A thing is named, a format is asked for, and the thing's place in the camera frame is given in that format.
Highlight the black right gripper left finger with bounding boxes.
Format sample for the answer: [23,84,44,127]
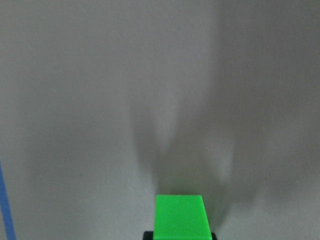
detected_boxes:
[142,231,154,240]

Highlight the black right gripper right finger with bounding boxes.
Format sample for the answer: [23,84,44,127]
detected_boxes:
[211,232,217,240]

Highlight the green toy block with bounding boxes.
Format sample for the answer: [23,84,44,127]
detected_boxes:
[153,194,213,240]

